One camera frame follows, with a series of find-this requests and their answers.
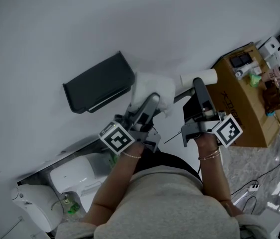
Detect pink bottle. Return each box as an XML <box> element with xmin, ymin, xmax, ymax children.
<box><xmin>261</xmin><ymin>67</ymin><xmax>280</xmax><ymax>82</ymax></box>

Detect person's right forearm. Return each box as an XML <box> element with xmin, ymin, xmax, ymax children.
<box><xmin>194</xmin><ymin>135</ymin><xmax>245</xmax><ymax>218</ymax></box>

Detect large brown cardboard box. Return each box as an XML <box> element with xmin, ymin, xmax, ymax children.
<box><xmin>207</xmin><ymin>42</ymin><xmax>280</xmax><ymax>148</ymax></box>

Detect person's grey shirt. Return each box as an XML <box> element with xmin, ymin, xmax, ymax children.
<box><xmin>55</xmin><ymin>165</ymin><xmax>277</xmax><ymax>239</ymax></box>

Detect white floor box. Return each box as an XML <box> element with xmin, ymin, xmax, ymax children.
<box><xmin>261</xmin><ymin>208</ymin><xmax>280</xmax><ymax>239</ymax></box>

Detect person's black trousers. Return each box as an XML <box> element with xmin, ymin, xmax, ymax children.
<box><xmin>137</xmin><ymin>148</ymin><xmax>203</xmax><ymax>184</ymax></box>

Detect brown bundle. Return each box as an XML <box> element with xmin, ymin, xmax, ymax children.
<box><xmin>264</xmin><ymin>82</ymin><xmax>280</xmax><ymax>112</ymax></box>

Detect white wall urinal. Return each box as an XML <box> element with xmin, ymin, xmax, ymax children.
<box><xmin>10</xmin><ymin>184</ymin><xmax>63</xmax><ymax>233</ymax></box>

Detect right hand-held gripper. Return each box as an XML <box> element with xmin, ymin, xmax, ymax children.
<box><xmin>181</xmin><ymin>77</ymin><xmax>244</xmax><ymax>148</ymax></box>

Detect thin gold bangle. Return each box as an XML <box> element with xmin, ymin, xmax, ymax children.
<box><xmin>198</xmin><ymin>149</ymin><xmax>220</xmax><ymax>160</ymax></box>

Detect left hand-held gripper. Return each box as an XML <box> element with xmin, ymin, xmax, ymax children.
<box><xmin>98</xmin><ymin>92</ymin><xmax>162</xmax><ymax>156</ymax></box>

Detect white pearl bead bracelet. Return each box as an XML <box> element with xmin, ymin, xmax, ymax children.
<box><xmin>121</xmin><ymin>151</ymin><xmax>142</xmax><ymax>159</ymax></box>

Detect person's left forearm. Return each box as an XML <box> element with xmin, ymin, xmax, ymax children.
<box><xmin>82</xmin><ymin>143</ymin><xmax>145</xmax><ymax>228</ymax></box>

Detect green plastic bottle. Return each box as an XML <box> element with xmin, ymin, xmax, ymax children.
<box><xmin>67</xmin><ymin>202</ymin><xmax>81</xmax><ymax>214</ymax></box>

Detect green packet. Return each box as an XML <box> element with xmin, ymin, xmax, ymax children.
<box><xmin>248</xmin><ymin>73</ymin><xmax>262</xmax><ymax>87</ymax></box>

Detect black wall paper holder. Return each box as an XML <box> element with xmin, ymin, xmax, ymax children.
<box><xmin>62</xmin><ymin>50</ymin><xmax>136</xmax><ymax>115</ymax></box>

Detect white boxy appliance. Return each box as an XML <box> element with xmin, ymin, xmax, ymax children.
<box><xmin>258</xmin><ymin>36</ymin><xmax>280</xmax><ymax>57</ymax></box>

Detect green plastic bag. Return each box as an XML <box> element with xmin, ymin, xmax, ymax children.
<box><xmin>106</xmin><ymin>152</ymin><xmax>117</xmax><ymax>170</ymax></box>

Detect white round-lid toilet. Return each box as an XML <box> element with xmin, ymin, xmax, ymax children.
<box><xmin>49</xmin><ymin>152</ymin><xmax>117</xmax><ymax>215</ymax></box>

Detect white toilet paper roll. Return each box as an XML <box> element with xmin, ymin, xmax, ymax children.
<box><xmin>131</xmin><ymin>71</ymin><xmax>177</xmax><ymax>119</ymax></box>

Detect thin beaded chain bracelet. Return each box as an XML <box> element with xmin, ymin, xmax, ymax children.
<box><xmin>198</xmin><ymin>152</ymin><xmax>221</xmax><ymax>161</ymax></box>

